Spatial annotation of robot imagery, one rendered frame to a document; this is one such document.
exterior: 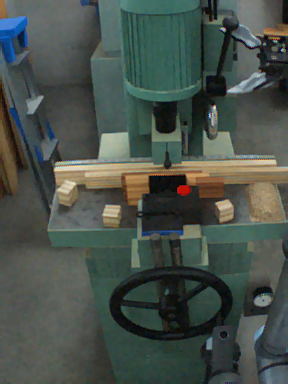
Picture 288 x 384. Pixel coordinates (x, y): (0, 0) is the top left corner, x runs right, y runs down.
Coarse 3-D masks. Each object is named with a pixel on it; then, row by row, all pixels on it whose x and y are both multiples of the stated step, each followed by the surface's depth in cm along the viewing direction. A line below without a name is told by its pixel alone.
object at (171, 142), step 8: (152, 112) 125; (152, 120) 122; (176, 120) 122; (152, 128) 119; (152, 136) 117; (160, 136) 116; (168, 136) 116; (176, 136) 116; (152, 144) 116; (160, 144) 115; (168, 144) 115; (176, 144) 115; (152, 152) 117; (160, 152) 117; (168, 152) 117; (176, 152) 117; (152, 160) 119; (160, 160) 118; (176, 160) 118
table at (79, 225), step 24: (96, 192) 128; (120, 192) 128; (240, 192) 125; (72, 216) 122; (96, 216) 121; (240, 216) 119; (72, 240) 120; (96, 240) 120; (120, 240) 120; (216, 240) 120; (240, 240) 120
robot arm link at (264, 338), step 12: (276, 288) 75; (276, 300) 74; (276, 312) 75; (276, 324) 76; (264, 336) 82; (276, 336) 78; (264, 348) 83; (276, 348) 80; (264, 360) 84; (276, 360) 82
